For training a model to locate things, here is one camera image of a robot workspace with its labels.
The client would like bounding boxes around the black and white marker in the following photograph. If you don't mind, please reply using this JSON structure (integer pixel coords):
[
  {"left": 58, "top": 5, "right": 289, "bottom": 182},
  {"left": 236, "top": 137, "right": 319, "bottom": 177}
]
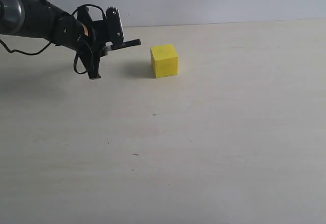
[{"left": 105, "top": 39, "right": 141, "bottom": 52}]

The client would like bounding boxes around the yellow foam cube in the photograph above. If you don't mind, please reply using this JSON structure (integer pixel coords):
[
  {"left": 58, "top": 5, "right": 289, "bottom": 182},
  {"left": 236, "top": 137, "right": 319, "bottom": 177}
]
[{"left": 150, "top": 44, "right": 179, "bottom": 78}]

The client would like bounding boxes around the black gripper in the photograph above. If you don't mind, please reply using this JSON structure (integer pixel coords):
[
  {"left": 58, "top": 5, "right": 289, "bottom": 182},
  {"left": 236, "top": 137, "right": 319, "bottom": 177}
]
[{"left": 52, "top": 6, "right": 124, "bottom": 79}]

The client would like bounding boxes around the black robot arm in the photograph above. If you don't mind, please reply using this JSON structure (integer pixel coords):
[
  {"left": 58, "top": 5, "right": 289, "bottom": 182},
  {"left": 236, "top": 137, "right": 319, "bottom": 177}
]
[{"left": 1, "top": 0, "right": 126, "bottom": 79}]

